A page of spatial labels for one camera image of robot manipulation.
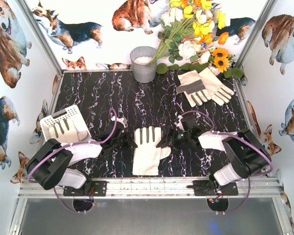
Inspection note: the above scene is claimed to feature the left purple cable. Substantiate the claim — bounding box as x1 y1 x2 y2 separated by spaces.
27 108 118 215

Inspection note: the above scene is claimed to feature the back grey palm work glove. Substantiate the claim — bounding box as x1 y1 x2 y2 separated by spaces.
176 70 211 107

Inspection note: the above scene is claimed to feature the purple cable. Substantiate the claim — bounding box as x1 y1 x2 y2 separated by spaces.
180 110 275 215
27 108 118 215

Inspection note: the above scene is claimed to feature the artificial flower bouquet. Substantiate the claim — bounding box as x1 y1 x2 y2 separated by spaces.
148 0 243 78

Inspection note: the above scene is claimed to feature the white perforated storage basket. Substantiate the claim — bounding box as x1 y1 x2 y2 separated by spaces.
40 105 91 144

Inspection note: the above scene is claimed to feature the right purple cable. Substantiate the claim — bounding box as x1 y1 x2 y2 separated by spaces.
180 110 275 215

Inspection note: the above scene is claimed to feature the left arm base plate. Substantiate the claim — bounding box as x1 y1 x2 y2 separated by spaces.
63 180 107 197

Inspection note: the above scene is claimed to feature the white grey work glove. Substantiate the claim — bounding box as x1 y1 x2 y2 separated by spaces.
49 118 88 143

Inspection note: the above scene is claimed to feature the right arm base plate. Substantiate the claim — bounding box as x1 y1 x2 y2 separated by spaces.
187 180 239 196

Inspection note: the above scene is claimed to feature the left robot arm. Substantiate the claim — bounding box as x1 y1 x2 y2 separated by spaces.
25 121 137 190

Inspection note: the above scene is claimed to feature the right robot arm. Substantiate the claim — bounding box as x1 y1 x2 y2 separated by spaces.
157 117 273 187

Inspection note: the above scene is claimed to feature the back right white work glove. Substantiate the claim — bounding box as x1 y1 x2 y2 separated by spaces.
198 68 234 106

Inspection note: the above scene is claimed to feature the grey metal bucket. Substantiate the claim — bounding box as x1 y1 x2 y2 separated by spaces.
130 46 157 83

